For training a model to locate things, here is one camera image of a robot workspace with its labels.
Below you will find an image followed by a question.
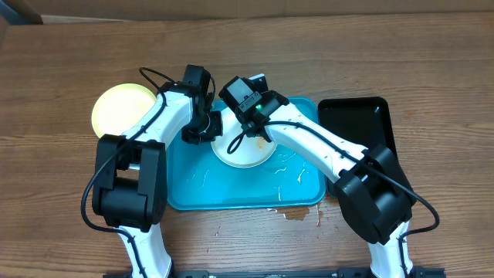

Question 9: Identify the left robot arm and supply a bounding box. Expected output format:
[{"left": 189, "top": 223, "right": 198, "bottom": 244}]
[{"left": 81, "top": 79, "right": 221, "bottom": 277}]

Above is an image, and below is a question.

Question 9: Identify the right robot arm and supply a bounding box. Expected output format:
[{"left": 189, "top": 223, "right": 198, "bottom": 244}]
[{"left": 234, "top": 91, "right": 417, "bottom": 277}]

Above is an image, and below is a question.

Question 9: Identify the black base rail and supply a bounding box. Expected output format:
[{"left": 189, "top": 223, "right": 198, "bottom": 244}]
[{"left": 102, "top": 266, "right": 447, "bottom": 278}]

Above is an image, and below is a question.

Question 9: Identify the white plate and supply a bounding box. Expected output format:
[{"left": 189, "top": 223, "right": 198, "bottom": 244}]
[{"left": 211, "top": 108, "right": 277, "bottom": 168}]

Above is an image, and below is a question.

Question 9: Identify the black plastic tray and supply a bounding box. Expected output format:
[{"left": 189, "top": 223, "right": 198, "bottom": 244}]
[{"left": 317, "top": 96, "right": 398, "bottom": 198}]

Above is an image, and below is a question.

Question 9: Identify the yellow plate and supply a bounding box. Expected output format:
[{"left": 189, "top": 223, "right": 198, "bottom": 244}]
[{"left": 91, "top": 83, "right": 157, "bottom": 137}]

